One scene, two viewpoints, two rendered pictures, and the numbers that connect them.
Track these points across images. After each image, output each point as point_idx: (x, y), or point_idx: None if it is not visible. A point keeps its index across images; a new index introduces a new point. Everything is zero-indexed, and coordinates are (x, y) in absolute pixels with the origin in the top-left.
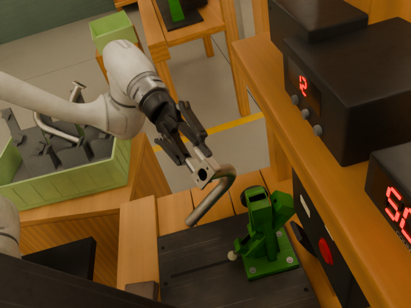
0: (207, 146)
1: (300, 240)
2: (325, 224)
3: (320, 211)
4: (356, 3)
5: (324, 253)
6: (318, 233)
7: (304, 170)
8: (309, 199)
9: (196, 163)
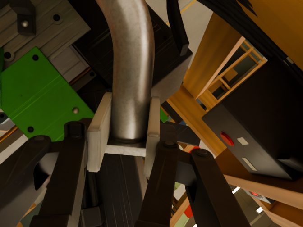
0: (176, 139)
1: (183, 55)
2: (253, 183)
3: (257, 186)
4: None
5: (226, 140)
6: (232, 139)
7: (275, 199)
8: (253, 156)
9: (104, 133)
